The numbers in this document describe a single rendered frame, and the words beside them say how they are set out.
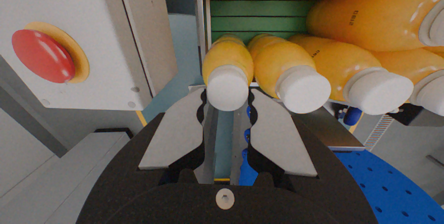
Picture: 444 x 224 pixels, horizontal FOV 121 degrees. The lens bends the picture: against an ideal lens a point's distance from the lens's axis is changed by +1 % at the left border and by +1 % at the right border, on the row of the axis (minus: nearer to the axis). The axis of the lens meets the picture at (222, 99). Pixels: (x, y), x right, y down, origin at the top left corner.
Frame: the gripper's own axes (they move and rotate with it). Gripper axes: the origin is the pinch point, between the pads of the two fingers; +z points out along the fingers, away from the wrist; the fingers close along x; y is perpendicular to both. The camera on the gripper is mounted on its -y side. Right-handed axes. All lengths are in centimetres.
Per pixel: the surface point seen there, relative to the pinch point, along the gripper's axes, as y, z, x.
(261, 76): -0.1, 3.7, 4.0
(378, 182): 16.0, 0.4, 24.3
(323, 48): -2.7, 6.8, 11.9
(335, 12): -6.6, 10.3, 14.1
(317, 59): -1.5, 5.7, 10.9
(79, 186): 113, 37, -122
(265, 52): -2.3, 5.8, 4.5
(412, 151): 143, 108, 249
